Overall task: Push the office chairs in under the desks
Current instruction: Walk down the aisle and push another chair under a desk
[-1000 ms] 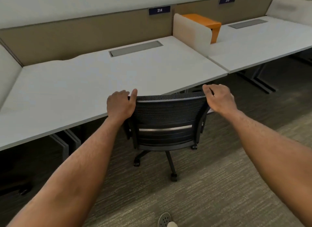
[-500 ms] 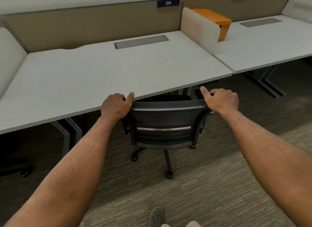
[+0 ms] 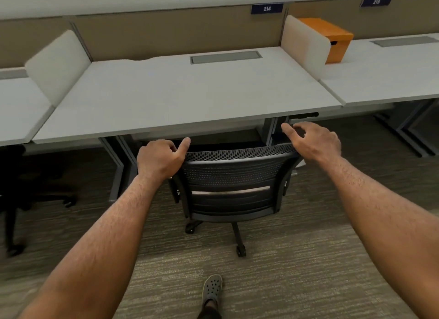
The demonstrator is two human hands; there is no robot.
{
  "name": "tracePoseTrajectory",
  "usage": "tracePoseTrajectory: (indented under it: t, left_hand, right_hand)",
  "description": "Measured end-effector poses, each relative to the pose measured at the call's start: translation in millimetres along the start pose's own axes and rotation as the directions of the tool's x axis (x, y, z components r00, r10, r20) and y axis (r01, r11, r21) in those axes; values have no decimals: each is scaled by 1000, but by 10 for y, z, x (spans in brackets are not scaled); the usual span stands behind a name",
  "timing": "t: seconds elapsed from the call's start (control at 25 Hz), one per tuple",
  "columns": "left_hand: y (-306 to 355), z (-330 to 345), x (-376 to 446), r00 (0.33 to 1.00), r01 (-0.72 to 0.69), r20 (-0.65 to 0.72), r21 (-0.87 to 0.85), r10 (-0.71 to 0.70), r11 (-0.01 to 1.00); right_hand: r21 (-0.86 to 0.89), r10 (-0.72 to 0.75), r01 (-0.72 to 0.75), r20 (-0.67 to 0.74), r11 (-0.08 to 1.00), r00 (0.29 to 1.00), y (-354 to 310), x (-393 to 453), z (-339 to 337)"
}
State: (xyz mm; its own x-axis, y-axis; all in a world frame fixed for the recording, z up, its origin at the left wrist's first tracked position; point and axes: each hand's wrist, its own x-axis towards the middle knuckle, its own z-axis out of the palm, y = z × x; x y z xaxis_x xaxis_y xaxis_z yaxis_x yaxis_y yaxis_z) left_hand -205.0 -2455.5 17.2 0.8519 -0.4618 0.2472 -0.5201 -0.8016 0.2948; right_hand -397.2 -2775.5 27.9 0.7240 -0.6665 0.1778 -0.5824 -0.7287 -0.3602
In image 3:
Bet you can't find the black desk height handle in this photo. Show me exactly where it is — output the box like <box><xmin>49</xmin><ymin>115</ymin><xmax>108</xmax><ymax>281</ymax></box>
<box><xmin>289</xmin><ymin>112</ymin><xmax>320</xmax><ymax>124</ymax></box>

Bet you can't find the white desk divider panel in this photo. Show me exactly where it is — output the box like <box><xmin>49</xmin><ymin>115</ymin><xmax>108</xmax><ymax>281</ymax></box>
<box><xmin>281</xmin><ymin>15</ymin><xmax>332</xmax><ymax>81</ymax></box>
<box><xmin>25</xmin><ymin>29</ymin><xmax>92</xmax><ymax>107</ymax></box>

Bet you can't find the black swivel chair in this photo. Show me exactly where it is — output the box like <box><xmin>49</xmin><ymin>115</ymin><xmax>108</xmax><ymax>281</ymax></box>
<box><xmin>0</xmin><ymin>145</ymin><xmax>78</xmax><ymax>257</ymax></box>

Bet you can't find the person's left hand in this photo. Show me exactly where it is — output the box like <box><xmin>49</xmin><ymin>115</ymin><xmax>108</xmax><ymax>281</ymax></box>
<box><xmin>137</xmin><ymin>137</ymin><xmax>191</xmax><ymax>183</ymax></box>

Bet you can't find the grey desk cable cover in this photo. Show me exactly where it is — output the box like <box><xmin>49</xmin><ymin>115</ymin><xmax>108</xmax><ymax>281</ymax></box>
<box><xmin>0</xmin><ymin>68</ymin><xmax>29</xmax><ymax>80</ymax></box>
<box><xmin>190</xmin><ymin>50</ymin><xmax>263</xmax><ymax>65</ymax></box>
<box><xmin>370</xmin><ymin>36</ymin><xmax>439</xmax><ymax>48</ymax></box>

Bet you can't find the person's leg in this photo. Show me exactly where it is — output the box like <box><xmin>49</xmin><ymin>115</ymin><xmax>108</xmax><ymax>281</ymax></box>
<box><xmin>197</xmin><ymin>299</ymin><xmax>222</xmax><ymax>319</ymax></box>

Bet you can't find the black mesh office chair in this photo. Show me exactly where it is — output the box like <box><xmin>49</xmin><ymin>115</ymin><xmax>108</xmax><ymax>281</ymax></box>
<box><xmin>168</xmin><ymin>143</ymin><xmax>306</xmax><ymax>258</ymax></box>

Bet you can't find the person's right forearm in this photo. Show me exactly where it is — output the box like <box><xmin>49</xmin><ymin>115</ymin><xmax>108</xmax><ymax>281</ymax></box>
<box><xmin>317</xmin><ymin>155</ymin><xmax>439</xmax><ymax>319</ymax></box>

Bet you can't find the orange storage box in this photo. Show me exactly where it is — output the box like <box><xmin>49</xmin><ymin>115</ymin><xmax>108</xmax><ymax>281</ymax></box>
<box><xmin>298</xmin><ymin>18</ymin><xmax>354</xmax><ymax>64</ymax></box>

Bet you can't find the grey clog shoe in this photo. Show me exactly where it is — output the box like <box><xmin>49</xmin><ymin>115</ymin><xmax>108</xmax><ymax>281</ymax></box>
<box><xmin>202</xmin><ymin>274</ymin><xmax>223</xmax><ymax>307</ymax></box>

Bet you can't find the tan partition panel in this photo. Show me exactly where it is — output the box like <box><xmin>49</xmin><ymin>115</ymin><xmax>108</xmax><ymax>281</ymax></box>
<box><xmin>287</xmin><ymin>0</ymin><xmax>439</xmax><ymax>40</ymax></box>
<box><xmin>0</xmin><ymin>19</ymin><xmax>75</xmax><ymax>69</ymax></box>
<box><xmin>70</xmin><ymin>5</ymin><xmax>289</xmax><ymax>62</ymax></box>

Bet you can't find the grey metal desk leg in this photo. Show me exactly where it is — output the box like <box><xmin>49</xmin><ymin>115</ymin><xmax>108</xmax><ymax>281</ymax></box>
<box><xmin>373</xmin><ymin>99</ymin><xmax>439</xmax><ymax>158</ymax></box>
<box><xmin>261</xmin><ymin>116</ymin><xmax>293</xmax><ymax>148</ymax></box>
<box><xmin>99</xmin><ymin>135</ymin><xmax>138</xmax><ymax>203</ymax></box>

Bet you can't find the person's left forearm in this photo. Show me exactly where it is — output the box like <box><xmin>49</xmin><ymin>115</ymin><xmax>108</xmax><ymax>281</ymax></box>
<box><xmin>19</xmin><ymin>174</ymin><xmax>173</xmax><ymax>319</ymax></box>

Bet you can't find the person's right hand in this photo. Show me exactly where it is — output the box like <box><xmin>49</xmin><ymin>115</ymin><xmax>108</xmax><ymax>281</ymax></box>
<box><xmin>281</xmin><ymin>121</ymin><xmax>342</xmax><ymax>165</ymax></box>

